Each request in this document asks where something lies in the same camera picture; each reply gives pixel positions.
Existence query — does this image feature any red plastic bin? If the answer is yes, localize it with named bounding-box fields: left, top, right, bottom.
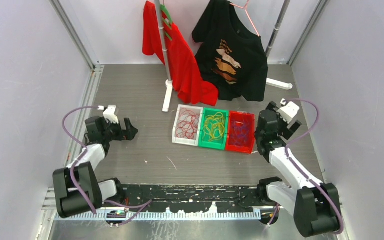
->
left=225, top=111, right=255, bottom=154

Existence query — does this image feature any right metal rack pole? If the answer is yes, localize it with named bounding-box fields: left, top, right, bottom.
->
left=265, top=0, right=291, bottom=58

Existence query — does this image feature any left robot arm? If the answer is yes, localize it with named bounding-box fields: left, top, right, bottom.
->
left=52, top=116, right=139, bottom=219

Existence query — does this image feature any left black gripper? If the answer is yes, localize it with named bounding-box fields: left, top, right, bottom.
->
left=101, top=117, right=137, bottom=142

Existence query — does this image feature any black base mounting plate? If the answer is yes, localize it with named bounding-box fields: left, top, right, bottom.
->
left=103, top=184, right=282, bottom=214

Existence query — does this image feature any green clothes hanger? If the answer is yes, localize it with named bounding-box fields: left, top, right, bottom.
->
left=159, top=4, right=173, bottom=41

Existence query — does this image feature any metal clothes rack pole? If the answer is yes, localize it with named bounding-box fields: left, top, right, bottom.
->
left=154, top=0, right=173, bottom=86

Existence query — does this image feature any red wire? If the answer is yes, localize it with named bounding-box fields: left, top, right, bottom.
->
left=175, top=108, right=201, bottom=140

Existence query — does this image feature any red t-shirt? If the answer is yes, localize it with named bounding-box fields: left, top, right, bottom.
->
left=142, top=1, right=219, bottom=106

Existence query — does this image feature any purple wire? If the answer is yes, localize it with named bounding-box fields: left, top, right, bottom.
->
left=230, top=117, right=253, bottom=147

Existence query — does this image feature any white plastic bin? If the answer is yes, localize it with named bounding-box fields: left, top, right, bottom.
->
left=171, top=104, right=204, bottom=147

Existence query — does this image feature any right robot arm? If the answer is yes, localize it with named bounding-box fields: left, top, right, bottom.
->
left=254, top=99, right=345, bottom=238

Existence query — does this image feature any pink clothes hanger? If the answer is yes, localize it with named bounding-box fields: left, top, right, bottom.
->
left=230, top=0, right=261, bottom=37

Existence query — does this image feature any black printed t-shirt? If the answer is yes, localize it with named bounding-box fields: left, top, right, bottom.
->
left=191, top=0, right=268, bottom=102

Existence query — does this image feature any green plastic bin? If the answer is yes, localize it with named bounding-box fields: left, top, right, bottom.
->
left=198, top=107, right=229, bottom=151

